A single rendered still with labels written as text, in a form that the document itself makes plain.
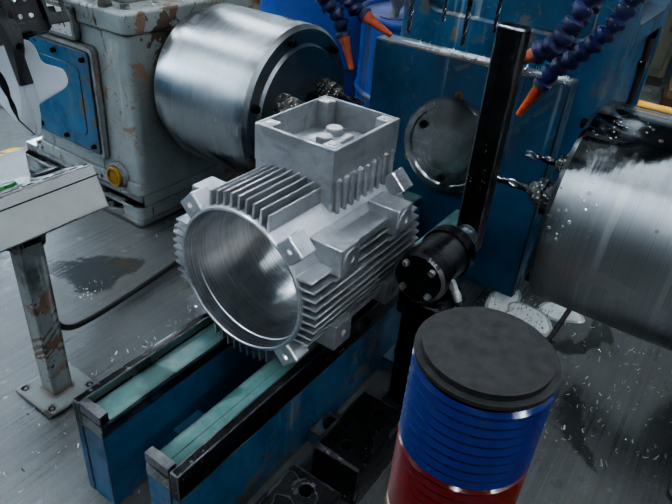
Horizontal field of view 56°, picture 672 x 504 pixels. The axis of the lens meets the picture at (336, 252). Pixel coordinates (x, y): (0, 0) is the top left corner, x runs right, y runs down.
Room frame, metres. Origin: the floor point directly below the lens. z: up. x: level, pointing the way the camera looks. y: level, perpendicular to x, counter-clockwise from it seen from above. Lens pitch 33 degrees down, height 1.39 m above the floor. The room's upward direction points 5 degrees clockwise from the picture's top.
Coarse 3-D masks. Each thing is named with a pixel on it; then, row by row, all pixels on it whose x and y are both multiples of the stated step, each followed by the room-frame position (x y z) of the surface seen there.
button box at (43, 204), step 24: (72, 168) 0.60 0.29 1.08; (0, 192) 0.54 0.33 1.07; (24, 192) 0.54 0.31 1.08; (48, 192) 0.56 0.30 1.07; (72, 192) 0.58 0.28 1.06; (96, 192) 0.60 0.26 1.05; (0, 216) 0.51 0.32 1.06; (24, 216) 0.53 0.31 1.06; (48, 216) 0.55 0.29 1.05; (72, 216) 0.56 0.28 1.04; (0, 240) 0.50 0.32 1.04; (24, 240) 0.52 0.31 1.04
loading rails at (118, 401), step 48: (192, 336) 0.53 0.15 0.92; (384, 336) 0.63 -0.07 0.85; (96, 384) 0.44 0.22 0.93; (144, 384) 0.45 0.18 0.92; (192, 384) 0.49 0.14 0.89; (240, 384) 0.55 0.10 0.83; (288, 384) 0.46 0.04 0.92; (336, 384) 0.54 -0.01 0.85; (96, 432) 0.40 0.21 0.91; (144, 432) 0.43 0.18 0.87; (192, 432) 0.40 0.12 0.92; (240, 432) 0.40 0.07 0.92; (288, 432) 0.47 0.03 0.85; (96, 480) 0.41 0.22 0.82; (144, 480) 0.43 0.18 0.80; (192, 480) 0.35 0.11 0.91; (240, 480) 0.40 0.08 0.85
